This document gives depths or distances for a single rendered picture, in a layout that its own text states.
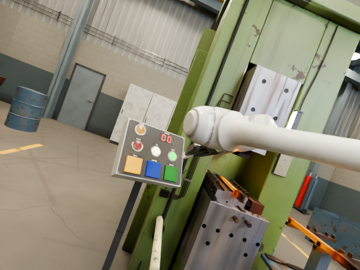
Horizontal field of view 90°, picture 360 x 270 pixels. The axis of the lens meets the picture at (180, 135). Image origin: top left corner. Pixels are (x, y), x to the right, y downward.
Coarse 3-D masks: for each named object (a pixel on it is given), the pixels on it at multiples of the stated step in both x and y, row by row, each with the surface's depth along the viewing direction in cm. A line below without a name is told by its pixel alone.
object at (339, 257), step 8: (288, 216) 110; (296, 224) 102; (304, 232) 96; (312, 240) 90; (320, 240) 87; (328, 248) 81; (336, 256) 77; (344, 256) 77; (344, 264) 74; (352, 264) 71
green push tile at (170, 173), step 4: (164, 168) 91; (168, 168) 92; (172, 168) 93; (176, 168) 95; (164, 172) 90; (168, 172) 91; (172, 172) 93; (176, 172) 94; (164, 176) 89; (168, 176) 91; (172, 176) 92; (176, 176) 93; (164, 180) 90; (168, 180) 90; (172, 180) 91; (176, 180) 93
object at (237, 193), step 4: (220, 176) 144; (224, 180) 133; (228, 184) 124; (232, 188) 116; (236, 192) 110; (240, 192) 105; (236, 196) 109; (240, 196) 105; (244, 196) 102; (240, 200) 103
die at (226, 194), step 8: (208, 176) 138; (216, 176) 146; (216, 184) 121; (224, 184) 126; (232, 184) 136; (216, 192) 110; (224, 192) 111; (232, 192) 111; (224, 200) 111; (232, 200) 111
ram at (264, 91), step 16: (256, 80) 109; (272, 80) 109; (288, 80) 110; (240, 96) 117; (256, 96) 109; (272, 96) 110; (288, 96) 110; (240, 112) 109; (256, 112) 109; (272, 112) 110; (288, 112) 111
